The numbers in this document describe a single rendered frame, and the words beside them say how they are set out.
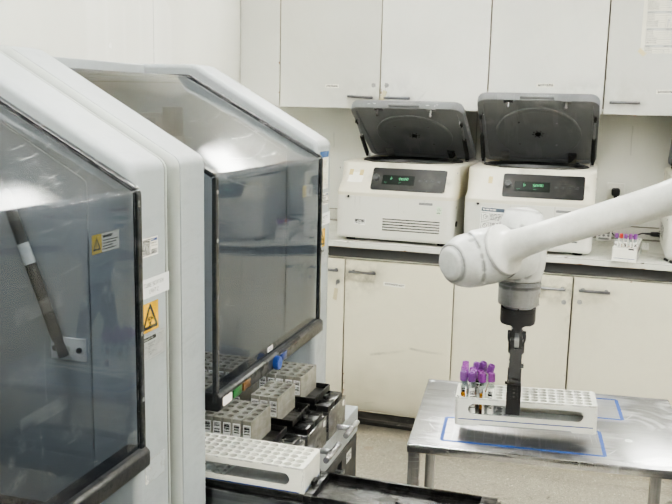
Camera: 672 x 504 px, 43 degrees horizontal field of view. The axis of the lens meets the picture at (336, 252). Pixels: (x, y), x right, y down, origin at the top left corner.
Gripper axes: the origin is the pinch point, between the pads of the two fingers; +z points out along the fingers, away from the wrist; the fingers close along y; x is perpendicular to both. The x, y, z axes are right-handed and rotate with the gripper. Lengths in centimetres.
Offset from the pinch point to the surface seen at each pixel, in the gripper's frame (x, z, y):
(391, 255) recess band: 57, 7, 202
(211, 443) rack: 58, 4, -32
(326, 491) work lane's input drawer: 34.0, 10.5, -34.1
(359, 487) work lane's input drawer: 28.2, 10.5, -30.8
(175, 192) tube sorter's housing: 57, -47, -51
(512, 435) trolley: -0.3, 8.9, -0.5
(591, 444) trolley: -17.0, 8.9, -1.1
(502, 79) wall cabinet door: 11, -74, 223
